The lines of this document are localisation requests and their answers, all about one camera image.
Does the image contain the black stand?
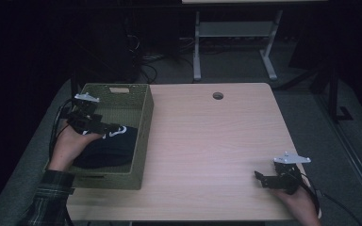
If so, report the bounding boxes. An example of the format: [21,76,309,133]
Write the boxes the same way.
[59,70,80,121]
[288,46,354,123]

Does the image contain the dark blue garment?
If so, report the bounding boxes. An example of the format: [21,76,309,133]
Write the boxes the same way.
[72,125,139,170]

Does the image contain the white metal table frame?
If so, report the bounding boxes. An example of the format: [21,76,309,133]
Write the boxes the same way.
[192,8,284,82]

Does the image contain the metal floor rail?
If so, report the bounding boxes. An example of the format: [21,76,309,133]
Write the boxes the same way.
[314,93,362,218]

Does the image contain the green woven basket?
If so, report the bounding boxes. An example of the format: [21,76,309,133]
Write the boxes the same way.
[43,83,155,191]

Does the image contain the right hand-held gripper black cable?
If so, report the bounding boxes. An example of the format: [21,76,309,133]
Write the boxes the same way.
[299,173,356,226]

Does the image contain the person's left hand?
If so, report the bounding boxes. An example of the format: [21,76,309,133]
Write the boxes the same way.
[48,123,103,172]

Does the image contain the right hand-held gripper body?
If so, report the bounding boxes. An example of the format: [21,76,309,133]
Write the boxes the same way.
[272,151,312,196]

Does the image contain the bundle of floor cables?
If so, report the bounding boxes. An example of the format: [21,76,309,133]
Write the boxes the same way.
[125,34,196,84]

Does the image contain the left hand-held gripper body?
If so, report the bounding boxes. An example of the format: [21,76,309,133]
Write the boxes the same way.
[65,92,103,135]

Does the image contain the person's right hand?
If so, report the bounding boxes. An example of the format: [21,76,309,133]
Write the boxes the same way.
[271,178,321,226]

